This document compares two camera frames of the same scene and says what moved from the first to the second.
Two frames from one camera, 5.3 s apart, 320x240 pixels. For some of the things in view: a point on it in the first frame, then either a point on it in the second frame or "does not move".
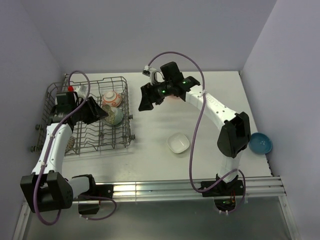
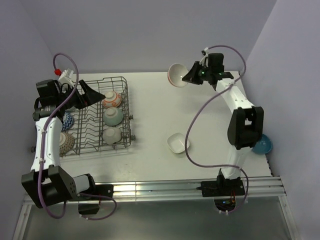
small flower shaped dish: x=111 y=117 to x=111 y=135
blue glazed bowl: x=259 y=143 does not move
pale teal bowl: x=118 y=115 does not move
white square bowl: x=177 y=142 does not move
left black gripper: x=96 y=113 to x=91 y=96
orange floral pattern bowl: x=112 y=98 does not move
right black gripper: x=149 y=96 to x=191 y=77
